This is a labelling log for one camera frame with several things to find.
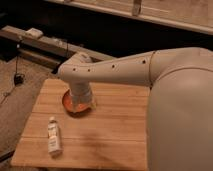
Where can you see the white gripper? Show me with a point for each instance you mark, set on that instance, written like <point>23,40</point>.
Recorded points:
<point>81,94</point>

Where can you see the white plastic bottle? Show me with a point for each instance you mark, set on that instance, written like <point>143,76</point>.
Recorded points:
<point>54,138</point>

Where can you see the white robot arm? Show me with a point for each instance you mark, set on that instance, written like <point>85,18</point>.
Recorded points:
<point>180,107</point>

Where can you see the orange ceramic bowl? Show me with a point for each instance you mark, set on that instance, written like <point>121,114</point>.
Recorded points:
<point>81,108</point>

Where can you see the wooden table board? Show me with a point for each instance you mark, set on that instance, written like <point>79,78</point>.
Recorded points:
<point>112,136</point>

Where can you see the long wooden beam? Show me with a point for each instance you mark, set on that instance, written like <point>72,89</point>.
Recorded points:
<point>48,44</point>

